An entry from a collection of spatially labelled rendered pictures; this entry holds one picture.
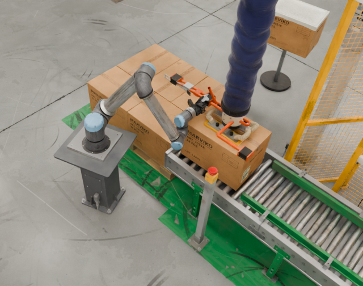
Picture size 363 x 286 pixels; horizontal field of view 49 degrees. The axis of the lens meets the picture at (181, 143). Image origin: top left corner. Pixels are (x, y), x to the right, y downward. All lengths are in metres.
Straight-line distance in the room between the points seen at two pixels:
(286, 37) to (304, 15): 0.29
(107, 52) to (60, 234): 2.69
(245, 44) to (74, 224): 2.22
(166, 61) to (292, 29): 1.41
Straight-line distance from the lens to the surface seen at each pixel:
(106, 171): 3.17
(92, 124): 3.11
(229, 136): 3.15
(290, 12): 4.71
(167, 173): 3.97
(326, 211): 3.48
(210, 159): 3.30
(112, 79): 4.26
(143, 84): 2.76
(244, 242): 3.76
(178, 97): 4.05
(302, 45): 4.71
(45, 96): 4.99
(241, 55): 2.68
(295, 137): 3.48
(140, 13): 6.34
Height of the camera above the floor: 3.26
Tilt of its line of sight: 48 degrees down
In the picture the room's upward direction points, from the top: 6 degrees clockwise
